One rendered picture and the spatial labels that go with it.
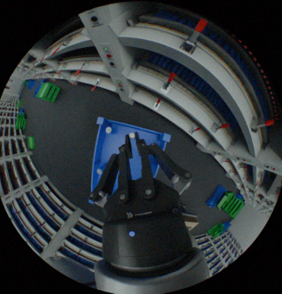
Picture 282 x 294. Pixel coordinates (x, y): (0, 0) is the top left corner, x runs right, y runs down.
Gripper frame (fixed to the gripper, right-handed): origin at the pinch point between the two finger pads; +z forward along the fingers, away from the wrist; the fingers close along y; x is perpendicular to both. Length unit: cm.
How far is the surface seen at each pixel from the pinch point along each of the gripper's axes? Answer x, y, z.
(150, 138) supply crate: -3.6, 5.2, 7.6
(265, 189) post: -47, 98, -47
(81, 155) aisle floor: -16, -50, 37
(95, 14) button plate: 34.7, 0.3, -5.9
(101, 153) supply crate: -4.2, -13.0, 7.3
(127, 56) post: 26.5, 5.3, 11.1
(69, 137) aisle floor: 2, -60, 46
